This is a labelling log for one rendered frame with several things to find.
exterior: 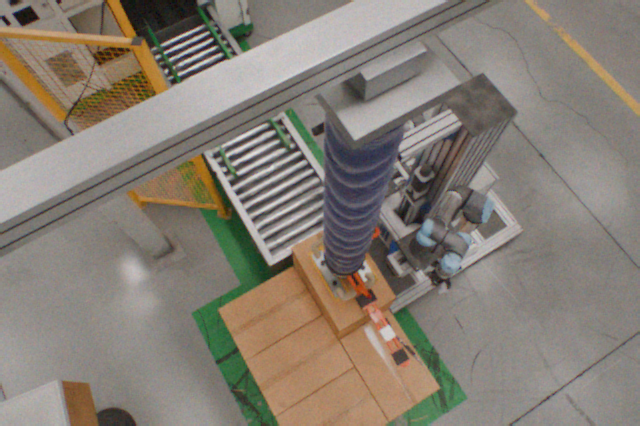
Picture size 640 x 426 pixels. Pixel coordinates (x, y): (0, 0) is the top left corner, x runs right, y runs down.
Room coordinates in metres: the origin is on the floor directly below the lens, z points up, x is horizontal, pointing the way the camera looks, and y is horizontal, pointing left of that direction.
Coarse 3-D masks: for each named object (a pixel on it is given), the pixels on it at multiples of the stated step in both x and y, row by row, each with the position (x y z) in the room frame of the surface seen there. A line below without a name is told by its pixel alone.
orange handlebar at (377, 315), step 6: (378, 234) 0.90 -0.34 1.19; (348, 276) 0.66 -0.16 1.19; (354, 282) 0.62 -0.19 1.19; (360, 282) 0.62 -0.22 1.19; (354, 288) 0.59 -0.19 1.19; (366, 288) 0.59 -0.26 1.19; (372, 312) 0.45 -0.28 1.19; (378, 312) 0.45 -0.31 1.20; (372, 318) 0.42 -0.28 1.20; (378, 318) 0.42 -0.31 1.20; (378, 324) 0.39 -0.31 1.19; (384, 324) 0.39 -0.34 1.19; (378, 330) 0.36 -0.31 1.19; (396, 342) 0.29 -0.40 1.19; (390, 348) 0.26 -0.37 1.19; (402, 366) 0.17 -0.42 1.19
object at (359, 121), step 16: (432, 64) 0.75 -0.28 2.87; (416, 80) 0.70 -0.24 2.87; (432, 80) 0.70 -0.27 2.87; (448, 80) 0.70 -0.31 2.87; (320, 96) 0.67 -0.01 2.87; (336, 96) 0.66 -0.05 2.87; (352, 96) 0.66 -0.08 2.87; (384, 96) 0.66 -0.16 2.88; (400, 96) 0.66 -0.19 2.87; (416, 96) 0.66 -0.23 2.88; (432, 96) 0.65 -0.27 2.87; (448, 96) 0.67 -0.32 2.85; (336, 112) 0.62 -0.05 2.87; (352, 112) 0.62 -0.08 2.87; (368, 112) 0.61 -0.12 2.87; (384, 112) 0.61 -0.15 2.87; (400, 112) 0.61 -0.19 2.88; (416, 112) 0.63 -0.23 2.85; (352, 128) 0.57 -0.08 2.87; (368, 128) 0.57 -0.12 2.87; (384, 128) 0.58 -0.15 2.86; (352, 144) 0.55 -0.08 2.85
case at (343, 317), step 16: (304, 240) 0.96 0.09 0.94; (304, 256) 0.85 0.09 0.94; (368, 256) 0.84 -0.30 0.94; (304, 272) 0.77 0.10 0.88; (320, 288) 0.65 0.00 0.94; (384, 288) 0.64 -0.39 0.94; (320, 304) 0.59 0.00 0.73; (336, 304) 0.55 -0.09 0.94; (352, 304) 0.55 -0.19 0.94; (384, 304) 0.54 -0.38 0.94; (336, 320) 0.45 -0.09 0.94; (352, 320) 0.45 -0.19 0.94; (368, 320) 0.50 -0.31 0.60; (336, 336) 0.41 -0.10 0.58
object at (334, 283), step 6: (312, 252) 0.84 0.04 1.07; (312, 258) 0.80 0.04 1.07; (318, 264) 0.76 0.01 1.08; (324, 264) 0.76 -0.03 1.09; (318, 270) 0.73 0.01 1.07; (324, 276) 0.69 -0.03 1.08; (324, 282) 0.65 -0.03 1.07; (330, 282) 0.65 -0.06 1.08; (336, 282) 0.65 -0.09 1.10; (342, 282) 0.65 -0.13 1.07; (330, 288) 0.62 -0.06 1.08; (336, 288) 0.62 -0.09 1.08; (342, 288) 0.62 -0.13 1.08; (336, 294) 0.58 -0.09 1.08; (336, 300) 0.55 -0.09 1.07
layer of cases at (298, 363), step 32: (256, 288) 0.75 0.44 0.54; (288, 288) 0.74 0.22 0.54; (224, 320) 0.53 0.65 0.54; (256, 320) 0.53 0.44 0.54; (288, 320) 0.52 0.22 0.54; (320, 320) 0.52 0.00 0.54; (256, 352) 0.32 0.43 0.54; (288, 352) 0.31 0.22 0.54; (320, 352) 0.31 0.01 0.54; (352, 352) 0.31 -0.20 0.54; (384, 352) 0.30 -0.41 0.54; (416, 352) 0.30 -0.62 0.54; (288, 384) 0.11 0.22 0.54; (320, 384) 0.11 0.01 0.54; (352, 384) 0.10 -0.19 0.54; (384, 384) 0.10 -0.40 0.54; (416, 384) 0.09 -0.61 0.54; (288, 416) -0.08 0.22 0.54; (320, 416) -0.08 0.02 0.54; (352, 416) -0.09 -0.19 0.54; (384, 416) -0.09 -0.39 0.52
